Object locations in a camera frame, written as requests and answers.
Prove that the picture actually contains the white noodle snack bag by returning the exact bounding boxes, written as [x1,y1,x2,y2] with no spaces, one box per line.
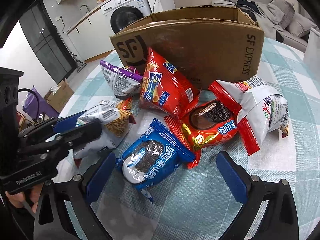
[73,97,136,167]

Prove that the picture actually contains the purple white snack bag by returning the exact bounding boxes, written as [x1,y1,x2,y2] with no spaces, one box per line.
[100,60,143,100]

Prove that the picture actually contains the blue oreo cookie packet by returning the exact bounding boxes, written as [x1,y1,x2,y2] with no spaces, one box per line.
[116,118,195,203]

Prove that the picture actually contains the red crisp snack bag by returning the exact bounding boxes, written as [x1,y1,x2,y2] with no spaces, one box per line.
[139,47,200,118]

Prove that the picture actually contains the red white snack bag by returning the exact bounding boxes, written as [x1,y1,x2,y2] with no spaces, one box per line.
[209,75,289,155]

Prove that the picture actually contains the red oreo cookie packet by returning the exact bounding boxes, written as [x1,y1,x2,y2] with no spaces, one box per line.
[164,99,238,169]

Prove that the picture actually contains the brown SF cardboard box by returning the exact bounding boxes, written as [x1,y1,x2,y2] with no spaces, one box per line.
[110,6,265,89]

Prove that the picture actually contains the left hand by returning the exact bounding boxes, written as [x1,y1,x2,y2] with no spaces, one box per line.
[5,183,43,214]

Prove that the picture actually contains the floor cardboard box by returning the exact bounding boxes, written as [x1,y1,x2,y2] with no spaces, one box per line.
[44,79,74,113]

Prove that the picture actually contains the teal checked tablecloth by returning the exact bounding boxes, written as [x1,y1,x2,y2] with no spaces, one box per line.
[52,37,320,240]

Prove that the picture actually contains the white washing machine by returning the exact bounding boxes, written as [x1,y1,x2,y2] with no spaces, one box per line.
[101,0,151,34]

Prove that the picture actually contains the white trash bin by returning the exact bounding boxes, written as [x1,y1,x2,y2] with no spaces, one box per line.
[303,28,320,80]

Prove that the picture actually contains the grey sofa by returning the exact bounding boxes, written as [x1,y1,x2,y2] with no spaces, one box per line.
[222,0,320,53]

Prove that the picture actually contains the grey pillow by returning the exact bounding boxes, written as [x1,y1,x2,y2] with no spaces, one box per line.
[286,13,317,38]

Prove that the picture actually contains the pile of dark clothes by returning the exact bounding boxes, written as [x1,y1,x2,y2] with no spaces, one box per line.
[236,0,285,42]

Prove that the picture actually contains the black cable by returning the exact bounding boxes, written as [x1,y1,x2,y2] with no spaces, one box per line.
[17,87,41,124]

